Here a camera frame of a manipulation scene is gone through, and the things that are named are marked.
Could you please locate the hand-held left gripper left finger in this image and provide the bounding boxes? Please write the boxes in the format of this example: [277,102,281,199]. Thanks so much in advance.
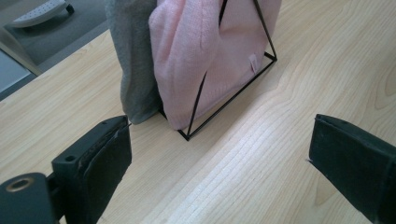
[50,115,134,224]

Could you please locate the black wire triangular rack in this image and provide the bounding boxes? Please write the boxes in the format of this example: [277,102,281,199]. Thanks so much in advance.
[158,0,278,142]

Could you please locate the office chair base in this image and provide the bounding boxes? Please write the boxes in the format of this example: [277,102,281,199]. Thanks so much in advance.
[11,0,76,29]

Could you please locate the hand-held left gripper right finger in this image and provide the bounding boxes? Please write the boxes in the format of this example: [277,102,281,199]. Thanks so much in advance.
[307,113,396,224]

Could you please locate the pink knit beanie hat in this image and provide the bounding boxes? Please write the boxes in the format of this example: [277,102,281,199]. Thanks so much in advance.
[148,0,283,131]

